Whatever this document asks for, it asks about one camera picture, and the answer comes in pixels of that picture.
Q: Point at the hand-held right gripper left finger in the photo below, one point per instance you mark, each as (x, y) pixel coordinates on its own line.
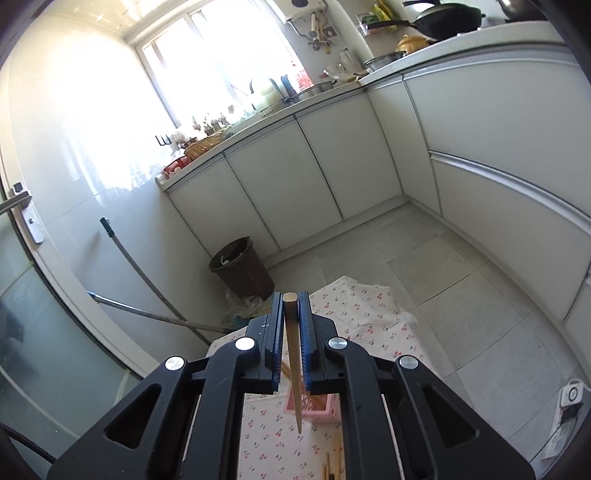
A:
(277, 341)

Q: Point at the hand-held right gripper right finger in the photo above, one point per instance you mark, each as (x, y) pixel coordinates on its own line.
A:
(304, 341)

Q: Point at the wooden chopstick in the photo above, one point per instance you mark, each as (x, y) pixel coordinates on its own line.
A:
(292, 350)
(339, 461)

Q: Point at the pink perforated utensil holder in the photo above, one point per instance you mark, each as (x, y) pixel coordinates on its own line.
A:
(321, 408)

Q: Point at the white plastic bag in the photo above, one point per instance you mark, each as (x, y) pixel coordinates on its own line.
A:
(247, 309)

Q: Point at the cherry print tablecloth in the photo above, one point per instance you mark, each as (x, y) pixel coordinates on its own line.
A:
(369, 318)

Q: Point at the brown trash bin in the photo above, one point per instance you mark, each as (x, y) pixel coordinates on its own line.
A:
(242, 272)

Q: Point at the wicker basket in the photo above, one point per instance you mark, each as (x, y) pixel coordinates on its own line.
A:
(203, 145)

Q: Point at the frosted glass door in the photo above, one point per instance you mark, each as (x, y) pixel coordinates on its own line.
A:
(41, 323)

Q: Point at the steel sink bowl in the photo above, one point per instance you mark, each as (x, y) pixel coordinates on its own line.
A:
(316, 89)

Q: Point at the white power strip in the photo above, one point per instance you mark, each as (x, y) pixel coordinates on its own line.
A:
(565, 415)

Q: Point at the white kitchen cabinet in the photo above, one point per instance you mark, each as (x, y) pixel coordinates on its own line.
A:
(485, 138)

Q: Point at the kitchen window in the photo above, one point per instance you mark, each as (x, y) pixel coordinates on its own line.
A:
(217, 74)

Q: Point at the white kettle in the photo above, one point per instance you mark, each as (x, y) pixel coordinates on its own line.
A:
(347, 61)

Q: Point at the steel basin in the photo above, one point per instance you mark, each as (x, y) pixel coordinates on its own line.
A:
(385, 60)

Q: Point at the white water heater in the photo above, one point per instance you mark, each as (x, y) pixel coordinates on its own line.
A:
(304, 9)

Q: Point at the black wok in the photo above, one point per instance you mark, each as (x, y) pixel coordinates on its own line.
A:
(443, 21)

